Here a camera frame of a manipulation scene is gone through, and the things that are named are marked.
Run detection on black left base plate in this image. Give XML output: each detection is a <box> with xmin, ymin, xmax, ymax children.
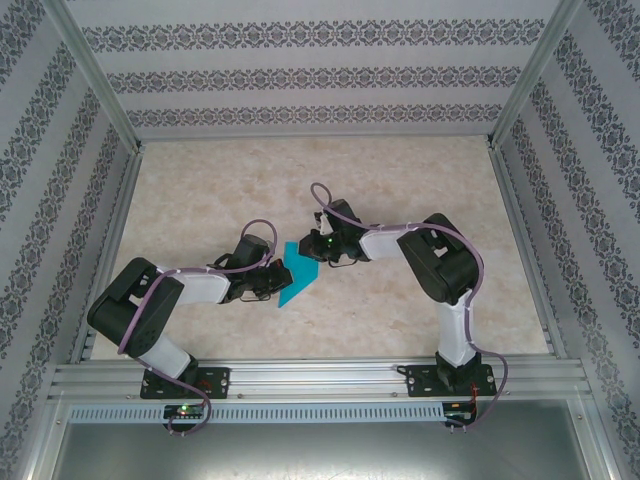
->
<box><xmin>139</xmin><ymin>367</ymin><xmax>232</xmax><ymax>401</ymax></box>

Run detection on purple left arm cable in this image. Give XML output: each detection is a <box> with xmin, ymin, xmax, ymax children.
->
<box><xmin>117</xmin><ymin>219</ymin><xmax>281</xmax><ymax>439</ymax></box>

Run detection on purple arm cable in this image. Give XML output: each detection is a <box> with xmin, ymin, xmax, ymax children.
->
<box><xmin>117</xmin><ymin>219</ymin><xmax>281</xmax><ymax>439</ymax></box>
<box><xmin>309</xmin><ymin>181</ymin><xmax>512</xmax><ymax>434</ymax></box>

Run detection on aluminium frame post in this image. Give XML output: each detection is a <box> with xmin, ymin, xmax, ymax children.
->
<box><xmin>485</xmin><ymin>0</ymin><xmax>587</xmax><ymax>151</ymax></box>
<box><xmin>47</xmin><ymin>0</ymin><xmax>146</xmax><ymax>154</ymax></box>

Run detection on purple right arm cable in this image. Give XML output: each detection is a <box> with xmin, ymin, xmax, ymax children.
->
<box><xmin>309</xmin><ymin>181</ymin><xmax>512</xmax><ymax>434</ymax></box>

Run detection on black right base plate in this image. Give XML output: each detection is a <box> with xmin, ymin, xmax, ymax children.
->
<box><xmin>402</xmin><ymin>363</ymin><xmax>496</xmax><ymax>399</ymax></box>

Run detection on slotted grey cable duct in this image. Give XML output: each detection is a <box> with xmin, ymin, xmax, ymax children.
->
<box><xmin>67</xmin><ymin>403</ymin><xmax>446</xmax><ymax>424</ymax></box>

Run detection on small circuit board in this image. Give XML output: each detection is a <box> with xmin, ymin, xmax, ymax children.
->
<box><xmin>444</xmin><ymin>402</ymin><xmax>479</xmax><ymax>421</ymax></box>
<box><xmin>164</xmin><ymin>404</ymin><xmax>206</xmax><ymax>420</ymax></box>

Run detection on aluminium side rail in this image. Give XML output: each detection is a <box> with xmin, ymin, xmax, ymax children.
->
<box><xmin>68</xmin><ymin>144</ymin><xmax>146</xmax><ymax>364</ymax></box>
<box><xmin>487</xmin><ymin>144</ymin><xmax>570</xmax><ymax>361</ymax></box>

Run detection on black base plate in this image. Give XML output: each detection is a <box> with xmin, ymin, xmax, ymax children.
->
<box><xmin>139</xmin><ymin>367</ymin><xmax>232</xmax><ymax>401</ymax></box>
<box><xmin>402</xmin><ymin>363</ymin><xmax>496</xmax><ymax>399</ymax></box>

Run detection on aluminium frame bar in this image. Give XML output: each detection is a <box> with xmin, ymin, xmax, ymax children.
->
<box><xmin>574</xmin><ymin>392</ymin><xmax>629</xmax><ymax>480</ymax></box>
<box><xmin>19</xmin><ymin>392</ymin><xmax>69</xmax><ymax>480</ymax></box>

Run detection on grey metal panel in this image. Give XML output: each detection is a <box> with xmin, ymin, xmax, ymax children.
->
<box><xmin>49</xmin><ymin>422</ymin><xmax>601</xmax><ymax>480</ymax></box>

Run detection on long aluminium mounting rail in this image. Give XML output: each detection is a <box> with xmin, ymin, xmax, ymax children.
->
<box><xmin>47</xmin><ymin>362</ymin><xmax>596</xmax><ymax>401</ymax></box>

